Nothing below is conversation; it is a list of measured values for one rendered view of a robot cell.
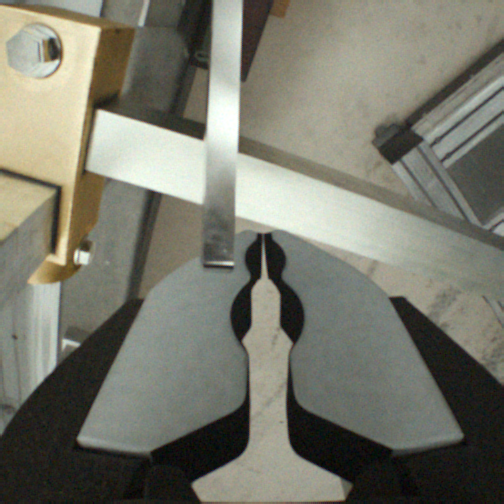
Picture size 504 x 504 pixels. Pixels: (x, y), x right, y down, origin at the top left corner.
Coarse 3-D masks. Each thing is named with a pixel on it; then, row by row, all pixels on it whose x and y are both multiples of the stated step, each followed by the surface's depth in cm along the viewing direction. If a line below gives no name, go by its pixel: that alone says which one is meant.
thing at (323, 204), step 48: (96, 144) 17; (144, 144) 17; (192, 144) 17; (240, 144) 18; (192, 192) 18; (240, 192) 18; (288, 192) 18; (336, 192) 18; (384, 192) 20; (336, 240) 19; (384, 240) 19; (432, 240) 19; (480, 240) 19; (480, 288) 21
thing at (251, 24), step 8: (248, 0) 26; (256, 0) 26; (264, 0) 26; (248, 8) 26; (256, 8) 26; (264, 8) 26; (248, 16) 27; (256, 16) 27; (264, 16) 27; (248, 24) 27; (256, 24) 27; (248, 32) 27; (256, 32) 27; (248, 40) 28; (256, 40) 28; (248, 48) 28; (240, 56) 28; (248, 56) 28; (240, 64) 29; (240, 72) 29
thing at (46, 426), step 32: (128, 320) 8; (96, 352) 7; (64, 384) 7; (96, 384) 7; (32, 416) 6; (64, 416) 6; (0, 448) 6; (32, 448) 6; (64, 448) 6; (0, 480) 5; (32, 480) 5; (64, 480) 5; (96, 480) 5; (128, 480) 5
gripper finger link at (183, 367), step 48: (240, 240) 11; (192, 288) 9; (240, 288) 9; (144, 336) 8; (192, 336) 8; (240, 336) 10; (144, 384) 7; (192, 384) 7; (240, 384) 7; (96, 432) 6; (144, 432) 6; (192, 432) 6; (240, 432) 7; (192, 480) 7
